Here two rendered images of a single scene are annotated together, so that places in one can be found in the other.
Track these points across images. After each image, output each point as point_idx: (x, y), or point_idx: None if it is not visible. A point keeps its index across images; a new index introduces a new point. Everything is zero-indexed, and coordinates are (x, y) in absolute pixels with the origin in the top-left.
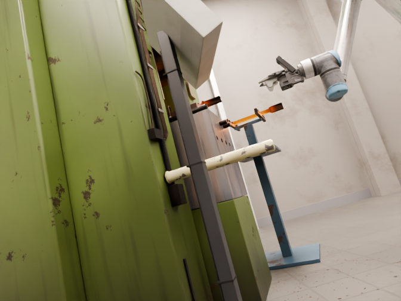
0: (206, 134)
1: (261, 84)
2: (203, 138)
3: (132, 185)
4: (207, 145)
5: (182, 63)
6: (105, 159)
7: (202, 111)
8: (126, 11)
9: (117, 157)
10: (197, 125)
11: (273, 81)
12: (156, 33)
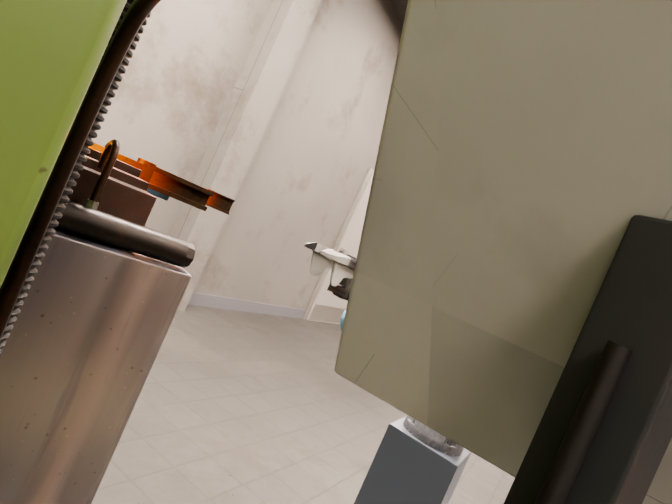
0: (111, 367)
1: (312, 245)
2: (88, 379)
3: None
4: (86, 412)
5: (495, 359)
6: None
7: (166, 272)
8: None
9: None
10: (104, 310)
11: (345, 276)
12: (656, 150)
